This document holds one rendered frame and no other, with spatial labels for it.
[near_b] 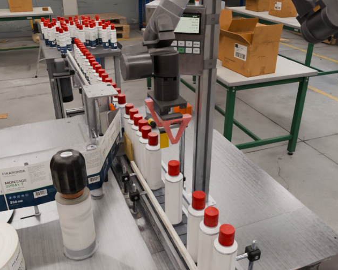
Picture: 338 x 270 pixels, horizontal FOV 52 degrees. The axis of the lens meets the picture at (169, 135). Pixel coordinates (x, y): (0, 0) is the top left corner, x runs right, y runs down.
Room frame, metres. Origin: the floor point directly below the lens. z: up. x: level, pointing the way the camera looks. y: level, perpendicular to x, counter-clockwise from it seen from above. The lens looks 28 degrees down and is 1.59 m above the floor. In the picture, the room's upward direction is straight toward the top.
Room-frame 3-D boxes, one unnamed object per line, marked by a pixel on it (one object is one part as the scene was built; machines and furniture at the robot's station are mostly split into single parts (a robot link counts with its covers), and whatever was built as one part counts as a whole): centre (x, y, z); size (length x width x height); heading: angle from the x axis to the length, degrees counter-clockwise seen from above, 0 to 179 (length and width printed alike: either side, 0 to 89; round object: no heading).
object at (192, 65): (1.00, -0.03, 1.38); 0.17 x 0.10 x 0.19; 77
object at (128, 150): (1.14, 0.16, 0.94); 0.10 x 0.01 x 0.09; 22
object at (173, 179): (0.80, -0.01, 0.98); 0.05 x 0.05 x 0.20
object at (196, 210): (0.66, -0.07, 0.98); 0.05 x 0.05 x 0.20
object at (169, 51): (0.74, 0.01, 1.38); 0.07 x 0.06 x 0.07; 111
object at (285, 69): (3.53, -0.41, 0.39); 2.20 x 0.80 x 0.78; 21
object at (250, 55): (2.69, -0.64, 0.97); 0.51 x 0.39 x 0.37; 116
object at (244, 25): (3.09, -0.53, 0.96); 0.53 x 0.45 x 0.37; 112
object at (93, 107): (1.23, 0.25, 1.01); 0.14 x 0.13 x 0.26; 22
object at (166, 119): (0.71, -0.01, 1.25); 0.07 x 0.07 x 0.09; 21
